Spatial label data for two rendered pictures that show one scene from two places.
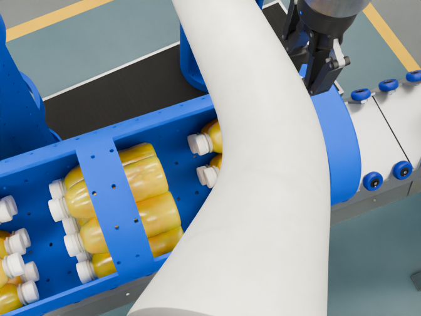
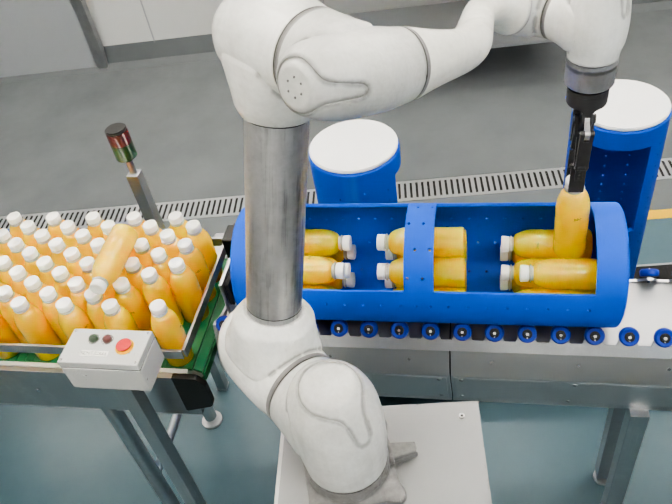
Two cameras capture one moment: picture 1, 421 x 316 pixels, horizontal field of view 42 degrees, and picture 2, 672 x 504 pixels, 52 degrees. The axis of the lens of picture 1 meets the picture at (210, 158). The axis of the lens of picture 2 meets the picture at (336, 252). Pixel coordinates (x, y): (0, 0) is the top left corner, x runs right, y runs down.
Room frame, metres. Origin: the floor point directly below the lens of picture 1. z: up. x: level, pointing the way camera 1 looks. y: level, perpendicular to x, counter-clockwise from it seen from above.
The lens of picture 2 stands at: (-0.69, -0.51, 2.27)
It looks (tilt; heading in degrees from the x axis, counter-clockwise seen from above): 43 degrees down; 44
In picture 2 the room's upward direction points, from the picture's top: 11 degrees counter-clockwise
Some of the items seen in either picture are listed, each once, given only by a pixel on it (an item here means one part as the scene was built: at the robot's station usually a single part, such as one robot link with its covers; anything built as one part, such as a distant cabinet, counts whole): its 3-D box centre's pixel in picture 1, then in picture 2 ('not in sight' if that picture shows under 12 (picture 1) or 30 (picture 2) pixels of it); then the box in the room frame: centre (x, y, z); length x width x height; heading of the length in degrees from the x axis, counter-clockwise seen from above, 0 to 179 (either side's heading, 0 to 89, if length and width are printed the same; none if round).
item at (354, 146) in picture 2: not in sight; (353, 145); (0.67, 0.66, 1.03); 0.28 x 0.28 x 0.01
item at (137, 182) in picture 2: not in sight; (185, 296); (0.18, 1.12, 0.55); 0.04 x 0.04 x 1.10; 28
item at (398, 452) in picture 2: not in sight; (358, 460); (-0.22, -0.01, 1.10); 0.22 x 0.18 x 0.06; 137
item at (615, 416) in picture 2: not in sight; (614, 427); (0.61, -0.28, 0.31); 0.06 x 0.06 x 0.63; 28
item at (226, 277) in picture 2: not in sight; (233, 287); (0.05, 0.61, 0.99); 0.10 x 0.02 x 0.12; 28
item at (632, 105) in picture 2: not in sight; (621, 104); (1.22, 0.03, 1.03); 0.28 x 0.28 x 0.01
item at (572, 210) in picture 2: not in sight; (571, 218); (0.45, -0.12, 1.22); 0.07 x 0.07 x 0.19
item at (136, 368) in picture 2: not in sight; (112, 359); (-0.30, 0.65, 1.05); 0.20 x 0.10 x 0.10; 118
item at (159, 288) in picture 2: not in sight; (161, 301); (-0.09, 0.74, 0.99); 0.07 x 0.07 x 0.19
